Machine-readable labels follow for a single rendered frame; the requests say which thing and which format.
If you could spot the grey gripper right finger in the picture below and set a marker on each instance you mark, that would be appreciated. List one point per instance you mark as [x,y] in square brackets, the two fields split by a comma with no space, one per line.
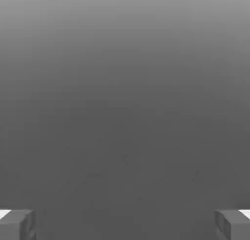
[234,224]

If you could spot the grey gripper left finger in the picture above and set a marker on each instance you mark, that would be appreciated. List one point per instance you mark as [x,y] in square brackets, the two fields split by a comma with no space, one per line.
[15,224]

